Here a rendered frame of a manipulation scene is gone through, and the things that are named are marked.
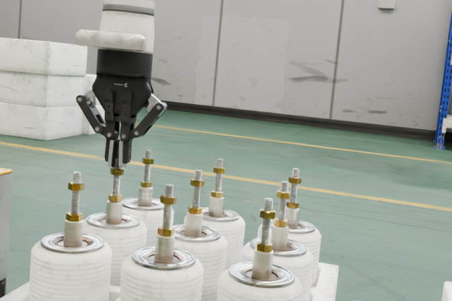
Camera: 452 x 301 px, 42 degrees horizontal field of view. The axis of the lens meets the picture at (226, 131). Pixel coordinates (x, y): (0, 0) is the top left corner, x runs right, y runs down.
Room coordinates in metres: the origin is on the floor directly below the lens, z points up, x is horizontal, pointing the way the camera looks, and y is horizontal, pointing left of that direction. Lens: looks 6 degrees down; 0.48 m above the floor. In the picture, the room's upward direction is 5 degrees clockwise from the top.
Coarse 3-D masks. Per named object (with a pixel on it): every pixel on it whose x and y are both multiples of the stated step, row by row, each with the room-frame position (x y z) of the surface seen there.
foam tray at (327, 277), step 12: (324, 264) 0.93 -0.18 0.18; (324, 276) 0.87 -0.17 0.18; (336, 276) 0.88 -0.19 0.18; (24, 288) 0.73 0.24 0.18; (312, 288) 0.82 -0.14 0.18; (324, 288) 0.82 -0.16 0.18; (0, 300) 0.68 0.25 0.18; (12, 300) 0.69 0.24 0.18; (24, 300) 0.70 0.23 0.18; (108, 300) 0.75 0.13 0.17; (312, 300) 0.78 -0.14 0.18; (324, 300) 0.78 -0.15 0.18
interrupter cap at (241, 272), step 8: (240, 264) 0.67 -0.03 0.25; (248, 264) 0.68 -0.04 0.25; (272, 264) 0.68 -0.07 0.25; (232, 272) 0.64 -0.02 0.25; (240, 272) 0.65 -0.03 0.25; (248, 272) 0.66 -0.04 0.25; (272, 272) 0.66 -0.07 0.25; (280, 272) 0.66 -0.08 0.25; (288, 272) 0.66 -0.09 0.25; (240, 280) 0.62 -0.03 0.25; (248, 280) 0.62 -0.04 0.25; (256, 280) 0.62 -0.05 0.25; (264, 280) 0.63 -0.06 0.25; (272, 280) 0.63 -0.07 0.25; (280, 280) 0.63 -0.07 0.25; (288, 280) 0.64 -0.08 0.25
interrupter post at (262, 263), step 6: (258, 252) 0.64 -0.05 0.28; (270, 252) 0.64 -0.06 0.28; (258, 258) 0.64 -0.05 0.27; (264, 258) 0.64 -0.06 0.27; (270, 258) 0.64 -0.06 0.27; (258, 264) 0.64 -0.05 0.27; (264, 264) 0.64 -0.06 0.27; (270, 264) 0.64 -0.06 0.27; (252, 270) 0.65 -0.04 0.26; (258, 270) 0.64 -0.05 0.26; (264, 270) 0.64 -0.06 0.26; (270, 270) 0.64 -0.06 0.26; (258, 276) 0.64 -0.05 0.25; (264, 276) 0.64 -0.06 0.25; (270, 276) 0.65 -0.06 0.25
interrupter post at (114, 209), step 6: (108, 204) 0.81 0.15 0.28; (114, 204) 0.81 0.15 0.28; (120, 204) 0.81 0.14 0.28; (108, 210) 0.81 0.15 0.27; (114, 210) 0.81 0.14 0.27; (120, 210) 0.81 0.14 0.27; (108, 216) 0.81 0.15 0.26; (114, 216) 0.81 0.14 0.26; (120, 216) 0.82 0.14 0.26; (108, 222) 0.81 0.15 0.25; (114, 222) 0.81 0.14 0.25; (120, 222) 0.82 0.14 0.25
